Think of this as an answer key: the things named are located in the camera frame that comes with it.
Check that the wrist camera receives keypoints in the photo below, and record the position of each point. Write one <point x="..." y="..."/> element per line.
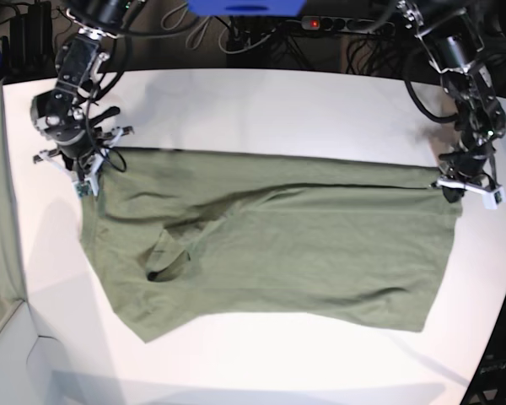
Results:
<point x="87" y="187"/>
<point x="493" y="198"/>

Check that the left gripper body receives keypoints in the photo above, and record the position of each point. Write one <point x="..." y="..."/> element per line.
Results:
<point x="474" y="171"/>

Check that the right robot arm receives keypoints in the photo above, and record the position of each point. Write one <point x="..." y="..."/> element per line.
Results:
<point x="79" y="81"/>

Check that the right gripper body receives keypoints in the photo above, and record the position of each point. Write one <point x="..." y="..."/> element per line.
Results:
<point x="81" y="145"/>

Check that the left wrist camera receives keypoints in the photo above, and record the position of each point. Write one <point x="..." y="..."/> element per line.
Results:
<point x="493" y="198"/>

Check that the blue box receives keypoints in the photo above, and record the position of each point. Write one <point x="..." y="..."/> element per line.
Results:
<point x="245" y="7"/>

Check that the green t-shirt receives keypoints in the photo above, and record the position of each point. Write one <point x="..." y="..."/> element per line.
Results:
<point x="183" y="234"/>

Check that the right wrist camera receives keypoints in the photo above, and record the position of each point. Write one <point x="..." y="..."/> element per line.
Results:
<point x="87" y="187"/>

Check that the black power strip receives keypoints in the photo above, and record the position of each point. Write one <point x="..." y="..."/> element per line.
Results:
<point x="341" y="25"/>

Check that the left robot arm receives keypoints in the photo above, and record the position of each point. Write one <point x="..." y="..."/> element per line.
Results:
<point x="451" y="41"/>

